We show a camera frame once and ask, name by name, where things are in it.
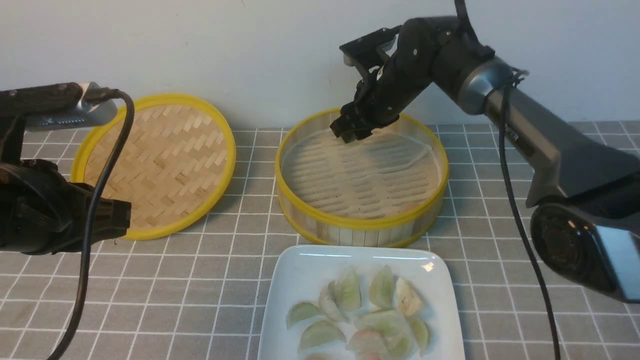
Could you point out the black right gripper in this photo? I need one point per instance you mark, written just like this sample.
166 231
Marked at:
384 92

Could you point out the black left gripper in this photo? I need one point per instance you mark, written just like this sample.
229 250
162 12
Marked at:
41 213

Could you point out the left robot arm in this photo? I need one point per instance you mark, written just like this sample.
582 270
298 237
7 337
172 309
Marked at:
109 218

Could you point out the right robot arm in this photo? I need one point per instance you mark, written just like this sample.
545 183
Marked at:
585 195

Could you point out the green dumpling plate top right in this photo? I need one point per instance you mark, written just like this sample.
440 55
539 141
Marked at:
382 286

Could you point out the green dumpling plate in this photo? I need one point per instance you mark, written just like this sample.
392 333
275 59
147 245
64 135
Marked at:
382 286
421 332
301 312
320 333
341 296
395 331

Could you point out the green dumpling plate top middle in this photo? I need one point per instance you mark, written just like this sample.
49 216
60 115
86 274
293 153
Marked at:
341 296

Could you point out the white square plate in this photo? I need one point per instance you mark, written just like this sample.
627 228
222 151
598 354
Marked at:
302 271

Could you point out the cream dumpling on plate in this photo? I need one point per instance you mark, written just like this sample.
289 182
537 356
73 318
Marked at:
409 301

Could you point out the green dumpling plate centre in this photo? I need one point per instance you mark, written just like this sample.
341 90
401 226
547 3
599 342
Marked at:
395 331

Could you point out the green dumpling plate lower left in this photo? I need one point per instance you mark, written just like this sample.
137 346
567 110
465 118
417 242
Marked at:
320 333

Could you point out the pink dumpling plate bottom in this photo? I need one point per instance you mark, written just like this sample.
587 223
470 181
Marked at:
365 344

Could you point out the white mesh steamer liner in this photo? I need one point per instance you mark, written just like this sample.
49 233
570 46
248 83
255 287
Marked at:
382 176

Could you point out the yellow rimmed bamboo steamer basket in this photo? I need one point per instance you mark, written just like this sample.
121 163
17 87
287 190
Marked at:
392 232

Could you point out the yellow rimmed woven steamer lid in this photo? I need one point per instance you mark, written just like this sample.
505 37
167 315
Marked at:
177 163

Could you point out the grey checked tablecloth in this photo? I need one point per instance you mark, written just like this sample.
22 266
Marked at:
200 294

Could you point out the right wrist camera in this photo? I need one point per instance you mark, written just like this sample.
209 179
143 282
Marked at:
369 51

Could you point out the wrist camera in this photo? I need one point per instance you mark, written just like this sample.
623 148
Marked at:
369 51
66 106

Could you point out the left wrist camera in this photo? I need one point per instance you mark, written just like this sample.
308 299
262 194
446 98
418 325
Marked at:
66 106

